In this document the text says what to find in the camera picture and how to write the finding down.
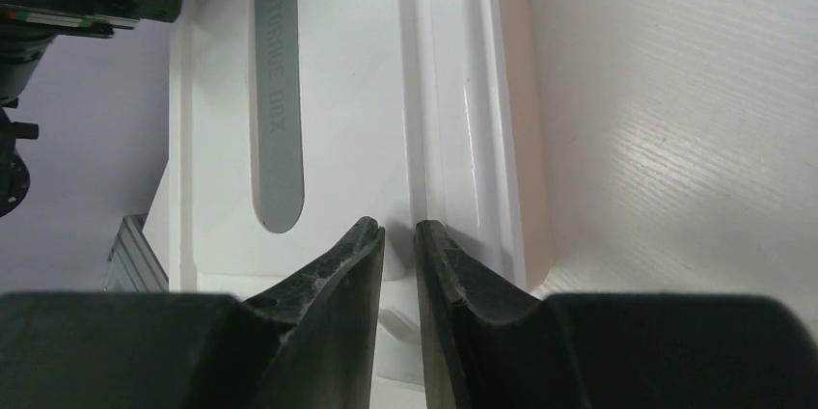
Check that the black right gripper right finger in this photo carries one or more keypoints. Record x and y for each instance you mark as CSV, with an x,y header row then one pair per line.
x,y
488,344

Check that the white plastic tray lid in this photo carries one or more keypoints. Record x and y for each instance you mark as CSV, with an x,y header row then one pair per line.
x,y
292,119

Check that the pink plastic bin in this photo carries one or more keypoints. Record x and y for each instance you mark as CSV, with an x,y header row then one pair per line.
x,y
528,139

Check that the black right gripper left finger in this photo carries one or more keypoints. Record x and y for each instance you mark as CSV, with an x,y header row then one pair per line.
x,y
306,342

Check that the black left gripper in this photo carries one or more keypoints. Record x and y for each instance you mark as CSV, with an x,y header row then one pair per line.
x,y
28,27

